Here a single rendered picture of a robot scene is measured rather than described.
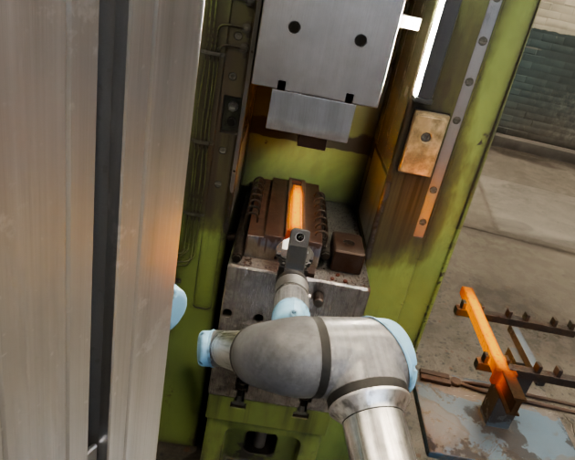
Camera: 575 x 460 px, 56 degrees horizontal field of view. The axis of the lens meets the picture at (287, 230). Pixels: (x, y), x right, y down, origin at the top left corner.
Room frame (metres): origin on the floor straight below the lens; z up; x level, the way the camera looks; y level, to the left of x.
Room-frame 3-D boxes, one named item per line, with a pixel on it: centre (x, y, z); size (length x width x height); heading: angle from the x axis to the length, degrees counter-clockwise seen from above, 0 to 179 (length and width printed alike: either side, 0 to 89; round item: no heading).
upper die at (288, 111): (1.47, 0.01, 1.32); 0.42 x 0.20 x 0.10; 3
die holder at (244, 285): (1.48, -0.04, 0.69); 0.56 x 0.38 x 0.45; 3
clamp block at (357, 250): (1.33, -0.17, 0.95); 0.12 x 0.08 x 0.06; 3
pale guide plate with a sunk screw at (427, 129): (1.41, -0.31, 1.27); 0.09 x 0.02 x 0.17; 93
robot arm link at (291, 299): (0.94, -0.04, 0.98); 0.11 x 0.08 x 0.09; 3
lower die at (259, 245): (1.47, 0.01, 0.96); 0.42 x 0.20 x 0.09; 3
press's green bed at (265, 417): (1.48, -0.04, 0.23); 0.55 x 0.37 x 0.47; 3
